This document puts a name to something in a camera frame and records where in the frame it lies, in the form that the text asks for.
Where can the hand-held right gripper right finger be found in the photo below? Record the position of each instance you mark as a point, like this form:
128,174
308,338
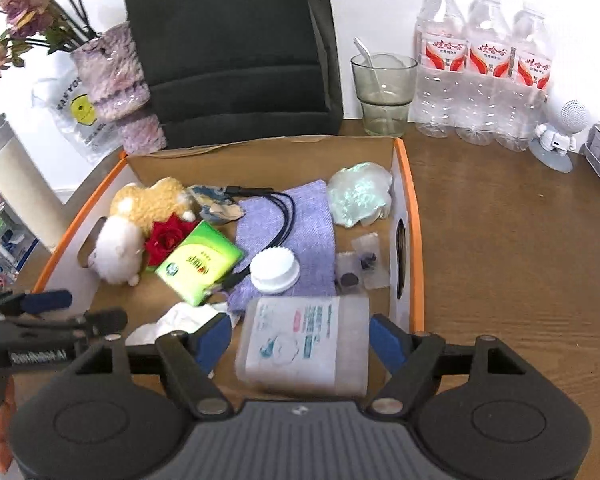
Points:
385,340

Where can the blue yellow print pouch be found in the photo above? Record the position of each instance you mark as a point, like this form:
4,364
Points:
215,207

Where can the pink purple ceramic vase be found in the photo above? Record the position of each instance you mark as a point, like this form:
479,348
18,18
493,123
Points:
115,75

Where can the red artificial rose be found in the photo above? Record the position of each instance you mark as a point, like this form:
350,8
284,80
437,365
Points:
167,237

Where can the translucent cotton pad pack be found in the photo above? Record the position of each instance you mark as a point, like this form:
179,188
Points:
300,340

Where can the green tissue packet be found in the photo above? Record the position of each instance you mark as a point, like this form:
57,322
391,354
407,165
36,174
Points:
200,260

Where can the white robot figurine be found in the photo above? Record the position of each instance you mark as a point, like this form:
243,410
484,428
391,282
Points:
572,115

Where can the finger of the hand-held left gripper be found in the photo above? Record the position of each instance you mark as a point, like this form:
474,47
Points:
100,320
45,300

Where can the clear glass cup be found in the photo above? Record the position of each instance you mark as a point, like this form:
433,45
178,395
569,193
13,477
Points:
382,110

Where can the white tissue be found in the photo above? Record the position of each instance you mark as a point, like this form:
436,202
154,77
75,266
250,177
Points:
180,317

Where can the white round lid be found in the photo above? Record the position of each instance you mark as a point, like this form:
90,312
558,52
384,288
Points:
272,267

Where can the cream thermos bottle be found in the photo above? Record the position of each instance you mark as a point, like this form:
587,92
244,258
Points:
15,180

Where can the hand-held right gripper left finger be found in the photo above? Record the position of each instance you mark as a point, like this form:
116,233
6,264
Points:
212,335

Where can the yellow white plush toy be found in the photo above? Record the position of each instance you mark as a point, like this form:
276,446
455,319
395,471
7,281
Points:
125,245

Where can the small clear bag with stone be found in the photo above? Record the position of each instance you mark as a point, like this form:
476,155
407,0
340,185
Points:
350,277
367,255

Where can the clear water bottle red label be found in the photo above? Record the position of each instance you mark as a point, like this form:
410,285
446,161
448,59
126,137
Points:
485,95
437,85
527,105

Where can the orange cardboard box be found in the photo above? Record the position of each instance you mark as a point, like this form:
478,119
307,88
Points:
305,160

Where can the black paper bag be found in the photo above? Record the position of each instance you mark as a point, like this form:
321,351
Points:
230,35

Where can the white plastic spoon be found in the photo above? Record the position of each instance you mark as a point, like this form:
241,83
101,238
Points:
365,50

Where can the purple cloth pouch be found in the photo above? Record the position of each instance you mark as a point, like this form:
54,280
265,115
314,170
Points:
310,230

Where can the clear plastic bag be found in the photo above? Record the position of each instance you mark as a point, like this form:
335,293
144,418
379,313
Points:
80,110

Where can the dried pink flowers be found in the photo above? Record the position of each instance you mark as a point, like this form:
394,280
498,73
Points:
27,2

